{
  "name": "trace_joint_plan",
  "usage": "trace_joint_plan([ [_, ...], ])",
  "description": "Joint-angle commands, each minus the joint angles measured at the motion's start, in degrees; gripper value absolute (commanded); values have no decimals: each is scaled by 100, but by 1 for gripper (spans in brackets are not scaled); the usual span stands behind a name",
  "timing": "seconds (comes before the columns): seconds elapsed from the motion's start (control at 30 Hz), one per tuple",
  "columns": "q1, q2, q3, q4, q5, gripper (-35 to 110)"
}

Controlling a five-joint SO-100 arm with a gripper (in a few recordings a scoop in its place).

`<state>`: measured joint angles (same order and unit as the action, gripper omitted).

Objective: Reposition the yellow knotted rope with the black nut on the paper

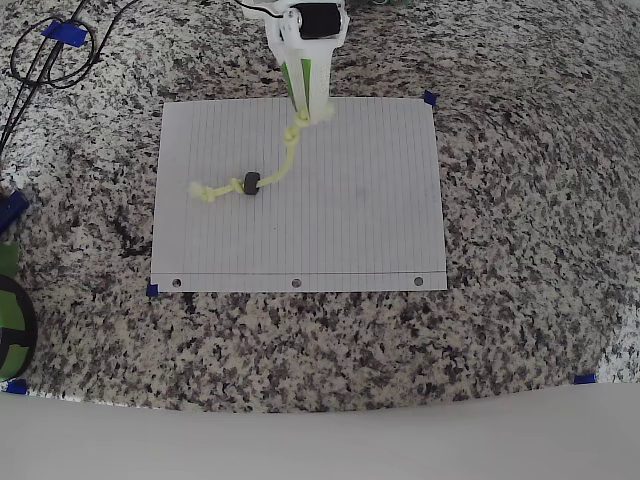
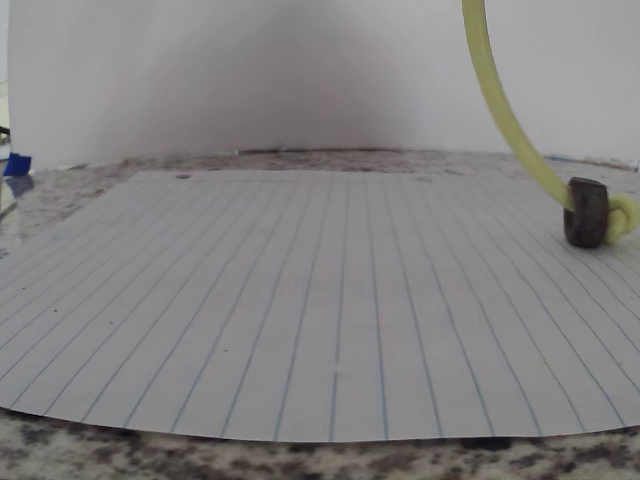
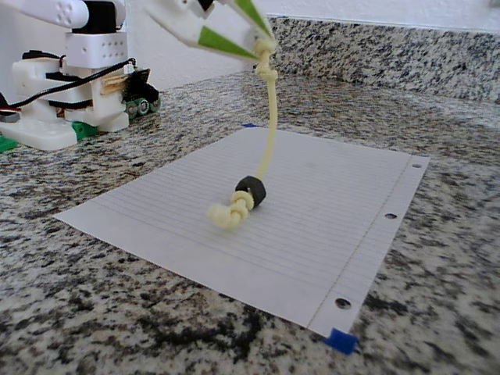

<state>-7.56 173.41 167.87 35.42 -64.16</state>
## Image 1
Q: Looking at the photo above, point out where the looped black cable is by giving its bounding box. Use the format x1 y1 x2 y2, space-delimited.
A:
9 0 144 91

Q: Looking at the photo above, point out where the green tape piece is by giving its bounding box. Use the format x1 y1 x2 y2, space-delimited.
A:
0 242 21 276

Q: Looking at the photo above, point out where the white backdrop board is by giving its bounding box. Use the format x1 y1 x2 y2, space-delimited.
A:
0 382 640 480

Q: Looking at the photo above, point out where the straight black cable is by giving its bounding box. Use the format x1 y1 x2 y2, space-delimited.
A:
0 0 89 156

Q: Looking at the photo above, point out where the white lined paper sheet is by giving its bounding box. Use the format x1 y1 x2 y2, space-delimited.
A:
149 97 449 294

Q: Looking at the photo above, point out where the yellow-green knotted rope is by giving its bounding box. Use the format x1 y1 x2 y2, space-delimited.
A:
187 105 336 204

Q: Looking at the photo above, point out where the long blue tape strip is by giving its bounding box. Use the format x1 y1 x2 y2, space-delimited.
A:
41 19 90 49

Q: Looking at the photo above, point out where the black and green object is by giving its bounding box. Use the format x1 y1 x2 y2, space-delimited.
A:
0 272 39 382

